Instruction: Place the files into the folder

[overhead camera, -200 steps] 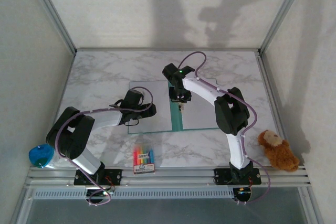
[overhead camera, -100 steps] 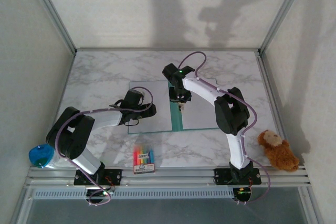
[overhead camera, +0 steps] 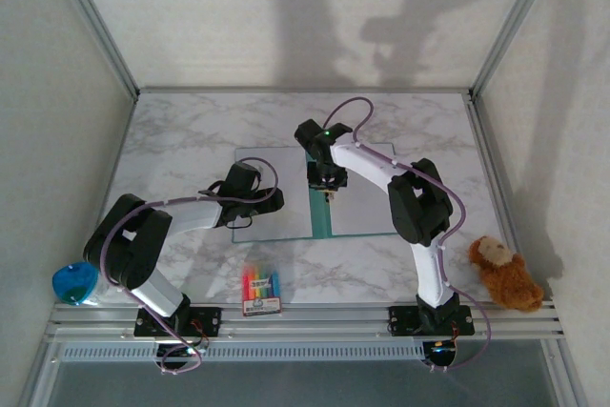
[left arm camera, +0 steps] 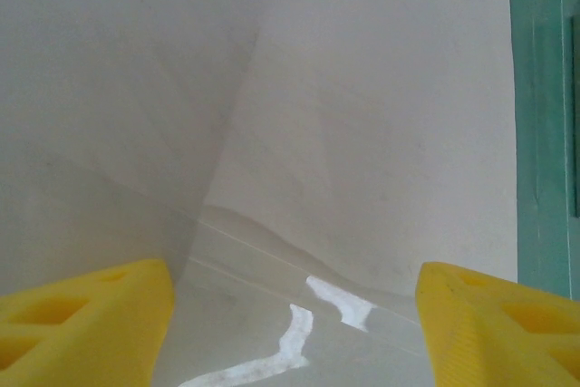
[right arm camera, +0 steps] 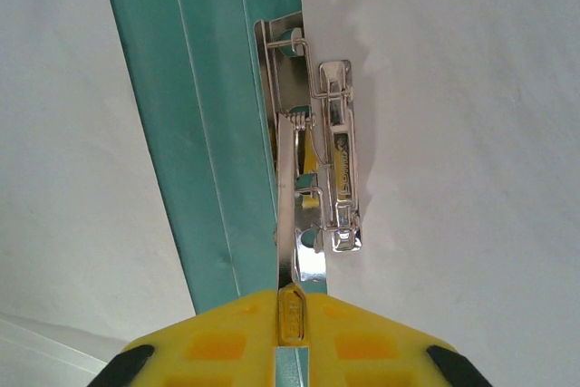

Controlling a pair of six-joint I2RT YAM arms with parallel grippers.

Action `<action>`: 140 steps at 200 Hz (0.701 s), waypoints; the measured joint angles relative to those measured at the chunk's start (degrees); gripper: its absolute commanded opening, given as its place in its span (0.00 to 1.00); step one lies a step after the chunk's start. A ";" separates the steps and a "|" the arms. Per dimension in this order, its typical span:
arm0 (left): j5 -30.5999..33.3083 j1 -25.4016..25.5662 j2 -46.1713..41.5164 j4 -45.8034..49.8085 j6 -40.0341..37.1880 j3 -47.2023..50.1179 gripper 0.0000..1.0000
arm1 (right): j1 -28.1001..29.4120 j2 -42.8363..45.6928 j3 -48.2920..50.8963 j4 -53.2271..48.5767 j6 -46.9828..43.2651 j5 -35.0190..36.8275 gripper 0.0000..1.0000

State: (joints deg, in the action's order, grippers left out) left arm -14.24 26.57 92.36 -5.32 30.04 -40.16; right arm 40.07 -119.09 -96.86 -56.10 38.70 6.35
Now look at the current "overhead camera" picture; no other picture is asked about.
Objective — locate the green file folder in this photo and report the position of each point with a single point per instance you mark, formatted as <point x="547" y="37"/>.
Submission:
<point x="319" y="216"/>

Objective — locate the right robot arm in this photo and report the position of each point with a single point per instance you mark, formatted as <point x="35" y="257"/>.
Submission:
<point x="419" y="202"/>

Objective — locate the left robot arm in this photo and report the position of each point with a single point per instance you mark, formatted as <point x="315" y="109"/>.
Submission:
<point x="128" y="245"/>

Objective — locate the pack of coloured markers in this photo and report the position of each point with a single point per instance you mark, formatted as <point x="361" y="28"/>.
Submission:
<point x="261" y="290"/>

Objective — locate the blue lidded plastic container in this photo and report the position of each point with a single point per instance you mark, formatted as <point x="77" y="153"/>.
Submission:
<point x="74" y="283"/>

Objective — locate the brown teddy bear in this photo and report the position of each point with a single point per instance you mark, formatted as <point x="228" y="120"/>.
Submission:
<point x="507" y="278"/>

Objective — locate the aluminium back rail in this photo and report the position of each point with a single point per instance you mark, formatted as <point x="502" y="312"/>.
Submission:
<point x="286" y="90"/>

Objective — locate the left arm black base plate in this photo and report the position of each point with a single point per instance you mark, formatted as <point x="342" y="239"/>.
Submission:
<point x="209" y="321"/>

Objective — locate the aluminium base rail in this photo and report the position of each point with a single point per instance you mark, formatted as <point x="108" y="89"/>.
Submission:
<point x="333" y="321"/>

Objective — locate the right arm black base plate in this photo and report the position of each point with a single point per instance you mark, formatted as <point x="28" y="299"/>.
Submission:
<point x="405" y="319"/>

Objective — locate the aluminium side rail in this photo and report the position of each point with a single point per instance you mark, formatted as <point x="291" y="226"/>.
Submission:
<point x="491" y="173"/>

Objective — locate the aluminium frame post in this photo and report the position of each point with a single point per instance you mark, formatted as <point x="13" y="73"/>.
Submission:
<point x="514" y="21"/>
<point x="95" y="21"/>

